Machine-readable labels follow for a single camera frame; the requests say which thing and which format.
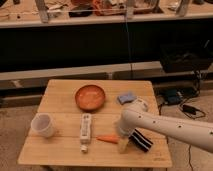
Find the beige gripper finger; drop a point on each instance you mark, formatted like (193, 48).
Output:
(122, 144)

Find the orange pepper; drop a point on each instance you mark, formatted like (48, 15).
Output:
(108, 138)

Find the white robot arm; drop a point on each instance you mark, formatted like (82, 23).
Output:
(136, 115)

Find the black white striped cloth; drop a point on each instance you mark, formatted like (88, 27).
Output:
(141, 141)

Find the white remote controller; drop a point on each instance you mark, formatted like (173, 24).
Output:
(85, 132)

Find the blue sponge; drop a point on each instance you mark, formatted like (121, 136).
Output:
(126, 97)

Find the wooden table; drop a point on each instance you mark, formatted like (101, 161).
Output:
(64, 147)

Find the orange bowl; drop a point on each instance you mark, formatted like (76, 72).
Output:
(90, 97)

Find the white plastic cup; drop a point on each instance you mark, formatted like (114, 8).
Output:
(42, 125)

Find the black box on shelf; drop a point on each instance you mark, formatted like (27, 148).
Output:
(185, 57)

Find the wooden shelf with clutter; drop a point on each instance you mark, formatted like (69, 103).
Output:
(37, 13)

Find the black power adapter with cable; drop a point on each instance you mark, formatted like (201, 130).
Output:
(192, 113)

